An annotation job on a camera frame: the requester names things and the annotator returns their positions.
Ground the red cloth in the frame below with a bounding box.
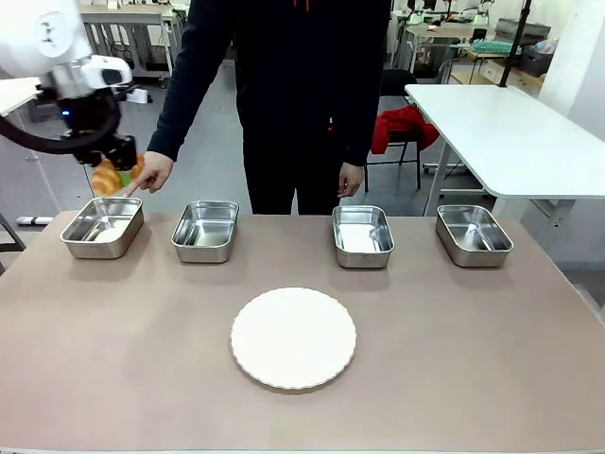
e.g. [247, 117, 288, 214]
[370, 104, 441, 155]

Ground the grey storage box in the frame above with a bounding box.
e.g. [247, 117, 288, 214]
[521, 44, 554, 77]

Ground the person in black clothing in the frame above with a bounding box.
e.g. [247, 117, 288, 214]
[147, 0, 392, 217]

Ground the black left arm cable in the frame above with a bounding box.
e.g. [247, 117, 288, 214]
[0, 111, 122, 155]

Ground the white scalloped plate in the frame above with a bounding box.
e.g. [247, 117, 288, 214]
[230, 287, 357, 391]

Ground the green rack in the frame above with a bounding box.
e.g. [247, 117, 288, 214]
[472, 38, 521, 56]

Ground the small white table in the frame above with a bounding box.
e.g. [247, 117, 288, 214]
[0, 78, 44, 117]

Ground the grey background desk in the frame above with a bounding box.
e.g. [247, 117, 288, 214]
[79, 4, 184, 89]

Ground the black stand pole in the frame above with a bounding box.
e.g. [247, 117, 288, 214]
[498, 0, 533, 89]

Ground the background workbench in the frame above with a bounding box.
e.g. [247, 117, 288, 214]
[406, 23, 497, 85]

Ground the person's left forearm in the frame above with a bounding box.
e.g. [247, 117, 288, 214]
[339, 89, 382, 168]

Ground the person's left hand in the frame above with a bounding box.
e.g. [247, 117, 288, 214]
[337, 163, 365, 199]

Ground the large white table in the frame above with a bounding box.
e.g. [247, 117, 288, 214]
[405, 83, 605, 219]

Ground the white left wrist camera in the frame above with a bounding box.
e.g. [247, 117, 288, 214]
[79, 55, 133, 90]

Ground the golden croissant bread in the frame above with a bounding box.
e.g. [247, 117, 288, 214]
[92, 153, 146, 198]

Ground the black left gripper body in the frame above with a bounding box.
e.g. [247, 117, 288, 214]
[60, 88, 122, 157]

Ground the person's right hand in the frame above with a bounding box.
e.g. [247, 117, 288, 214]
[122, 150, 176, 198]

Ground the steel rectangular container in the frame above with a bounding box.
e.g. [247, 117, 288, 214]
[170, 200, 240, 264]
[60, 196, 145, 260]
[331, 204, 395, 270]
[435, 203, 514, 269]

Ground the person's right forearm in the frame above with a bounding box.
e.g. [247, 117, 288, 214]
[147, 51, 228, 163]

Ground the black chair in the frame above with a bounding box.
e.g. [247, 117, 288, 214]
[366, 68, 426, 193]

